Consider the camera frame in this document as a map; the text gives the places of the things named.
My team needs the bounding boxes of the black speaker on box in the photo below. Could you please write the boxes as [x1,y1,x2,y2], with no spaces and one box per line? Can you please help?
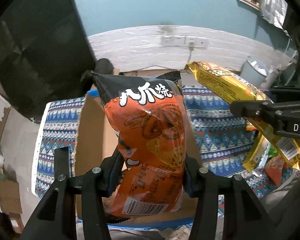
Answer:
[81,58,114,81]

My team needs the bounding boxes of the light blue trash bin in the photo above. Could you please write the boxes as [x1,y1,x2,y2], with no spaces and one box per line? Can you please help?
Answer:
[240,56,269,87]

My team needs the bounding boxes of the white wall socket strip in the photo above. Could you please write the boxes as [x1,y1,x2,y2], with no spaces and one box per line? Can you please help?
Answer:
[160,35,209,48]

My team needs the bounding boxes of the cardboard pieces on floor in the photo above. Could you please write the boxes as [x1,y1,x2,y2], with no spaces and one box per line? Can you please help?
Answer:
[0,174,24,234]

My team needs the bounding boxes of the black curtain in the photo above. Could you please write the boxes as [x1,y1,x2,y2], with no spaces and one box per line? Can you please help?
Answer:
[0,0,96,120]

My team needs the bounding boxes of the orange black octopus snack bag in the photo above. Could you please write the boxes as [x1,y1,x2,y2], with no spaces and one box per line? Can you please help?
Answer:
[93,71,186,218]

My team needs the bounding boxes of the blue cardboard box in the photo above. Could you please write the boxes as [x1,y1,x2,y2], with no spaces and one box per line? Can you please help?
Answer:
[74,74,203,230]

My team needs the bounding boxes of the silver foil curtain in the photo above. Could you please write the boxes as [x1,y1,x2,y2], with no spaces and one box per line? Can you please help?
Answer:
[260,0,289,36]

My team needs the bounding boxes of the orange green rice cracker bag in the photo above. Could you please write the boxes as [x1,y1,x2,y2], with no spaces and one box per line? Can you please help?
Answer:
[263,146,293,187]

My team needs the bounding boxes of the white pipe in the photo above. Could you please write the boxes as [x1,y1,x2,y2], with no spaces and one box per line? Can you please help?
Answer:
[261,69,280,89]

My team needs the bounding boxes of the patterned blue tablecloth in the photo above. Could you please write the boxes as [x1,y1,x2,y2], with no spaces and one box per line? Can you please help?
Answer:
[31,84,296,218]

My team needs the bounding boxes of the wooden window sill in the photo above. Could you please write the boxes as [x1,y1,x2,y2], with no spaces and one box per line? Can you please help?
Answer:
[237,0,260,10]

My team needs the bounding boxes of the grey power cable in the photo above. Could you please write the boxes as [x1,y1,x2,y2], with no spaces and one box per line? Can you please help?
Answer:
[186,42,195,66]

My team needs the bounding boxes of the long yellow biscuit pack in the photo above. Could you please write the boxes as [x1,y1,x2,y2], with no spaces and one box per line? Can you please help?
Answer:
[185,61,300,171]

